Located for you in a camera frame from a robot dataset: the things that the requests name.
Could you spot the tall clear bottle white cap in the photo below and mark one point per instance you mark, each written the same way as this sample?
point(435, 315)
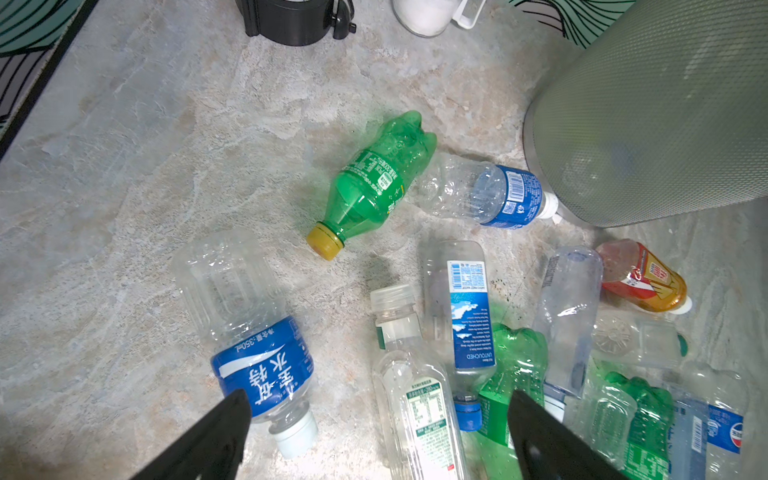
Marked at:
point(566, 314)

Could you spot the clear bottle green neck band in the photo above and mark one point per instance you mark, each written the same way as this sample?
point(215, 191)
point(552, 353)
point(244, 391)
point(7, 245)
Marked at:
point(637, 339)

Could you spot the clear bottle green white label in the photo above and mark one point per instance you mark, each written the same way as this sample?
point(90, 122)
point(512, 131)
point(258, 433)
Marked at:
point(414, 397)

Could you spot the short bottle blue Chinese label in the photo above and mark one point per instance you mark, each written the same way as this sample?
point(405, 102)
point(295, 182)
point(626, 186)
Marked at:
point(234, 300)

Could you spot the clear bottle blue scenic label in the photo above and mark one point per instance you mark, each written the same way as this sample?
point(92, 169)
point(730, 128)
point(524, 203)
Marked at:
point(458, 322)

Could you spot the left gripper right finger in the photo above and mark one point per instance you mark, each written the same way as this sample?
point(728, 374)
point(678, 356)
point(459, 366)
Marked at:
point(546, 449)

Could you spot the green soda bottle yellow cap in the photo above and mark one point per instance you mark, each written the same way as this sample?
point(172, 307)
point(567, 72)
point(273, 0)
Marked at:
point(521, 364)

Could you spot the black round alarm clock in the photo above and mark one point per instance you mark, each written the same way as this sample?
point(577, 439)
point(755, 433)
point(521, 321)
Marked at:
point(297, 23)

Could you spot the red yellow tea bottle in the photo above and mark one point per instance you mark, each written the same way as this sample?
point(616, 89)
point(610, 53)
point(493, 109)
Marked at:
point(633, 273)

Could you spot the white mug with teal lid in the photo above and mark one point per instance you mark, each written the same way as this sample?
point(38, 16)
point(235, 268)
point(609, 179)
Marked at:
point(430, 18)

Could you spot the Pepsi bottle blue cap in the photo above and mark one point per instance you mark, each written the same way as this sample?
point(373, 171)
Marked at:
point(728, 400)

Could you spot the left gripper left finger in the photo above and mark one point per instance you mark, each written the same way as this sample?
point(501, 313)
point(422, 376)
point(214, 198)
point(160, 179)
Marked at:
point(212, 449)

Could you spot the mesh bin with green bag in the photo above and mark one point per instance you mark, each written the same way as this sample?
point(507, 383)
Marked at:
point(664, 114)

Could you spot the clear bottle blue label white cap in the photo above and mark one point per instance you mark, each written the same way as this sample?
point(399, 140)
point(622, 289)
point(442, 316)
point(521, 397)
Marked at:
point(491, 195)

